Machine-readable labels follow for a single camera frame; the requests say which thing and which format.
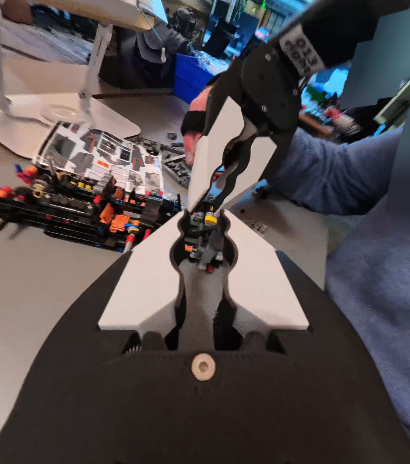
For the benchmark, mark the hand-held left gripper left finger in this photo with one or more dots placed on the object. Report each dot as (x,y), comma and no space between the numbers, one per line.
(143,282)

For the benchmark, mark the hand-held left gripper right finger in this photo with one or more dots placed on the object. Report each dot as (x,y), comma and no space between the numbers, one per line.
(266,286)

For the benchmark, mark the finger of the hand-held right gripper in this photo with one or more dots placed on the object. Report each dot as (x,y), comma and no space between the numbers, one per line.
(212,145)
(257,159)

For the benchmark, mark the grey and black lego subassembly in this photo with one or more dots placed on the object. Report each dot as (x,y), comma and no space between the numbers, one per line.
(205,253)

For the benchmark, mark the black and orange lego chassis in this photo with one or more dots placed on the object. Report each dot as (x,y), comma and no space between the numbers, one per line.
(67,214)

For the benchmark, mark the person's right forearm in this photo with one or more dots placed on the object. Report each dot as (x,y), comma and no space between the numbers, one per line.
(335,170)

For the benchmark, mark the pile of dark grey lego pieces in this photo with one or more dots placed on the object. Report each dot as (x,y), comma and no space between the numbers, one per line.
(176,168)

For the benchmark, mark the light grey lego beam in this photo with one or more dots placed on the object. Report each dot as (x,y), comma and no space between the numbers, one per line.
(260,227)

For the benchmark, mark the lego sticker sheet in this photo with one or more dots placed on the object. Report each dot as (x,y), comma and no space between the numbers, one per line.
(81,152)

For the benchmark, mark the person's right hand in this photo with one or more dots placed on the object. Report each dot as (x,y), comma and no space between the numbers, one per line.
(192,145)

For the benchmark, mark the blue plastic bin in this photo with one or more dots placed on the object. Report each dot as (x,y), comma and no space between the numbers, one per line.
(190,79)

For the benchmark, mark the dark cloth bag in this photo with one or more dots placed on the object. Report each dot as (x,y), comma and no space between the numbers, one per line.
(147,65)

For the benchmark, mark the white monitor stand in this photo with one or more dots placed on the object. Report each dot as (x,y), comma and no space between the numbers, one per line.
(45,119)

